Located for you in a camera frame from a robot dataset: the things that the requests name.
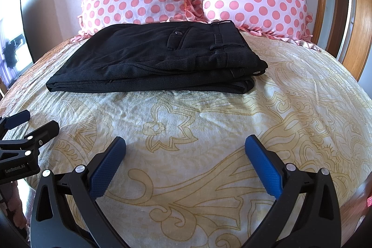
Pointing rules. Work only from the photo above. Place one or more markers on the cream patterned bedspread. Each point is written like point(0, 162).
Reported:
point(203, 126)

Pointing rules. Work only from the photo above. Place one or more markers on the person's left hand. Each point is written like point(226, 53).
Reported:
point(14, 198)

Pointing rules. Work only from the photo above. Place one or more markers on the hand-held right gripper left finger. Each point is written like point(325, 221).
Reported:
point(106, 169)

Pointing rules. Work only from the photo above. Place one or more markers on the dark brown door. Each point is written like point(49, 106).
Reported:
point(342, 4)

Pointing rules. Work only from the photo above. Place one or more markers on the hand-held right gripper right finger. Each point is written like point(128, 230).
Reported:
point(263, 169)

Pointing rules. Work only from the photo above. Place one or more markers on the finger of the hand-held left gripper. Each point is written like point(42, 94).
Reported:
point(17, 119)
point(43, 131)

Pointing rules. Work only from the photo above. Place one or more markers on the black pants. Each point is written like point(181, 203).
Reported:
point(145, 62)

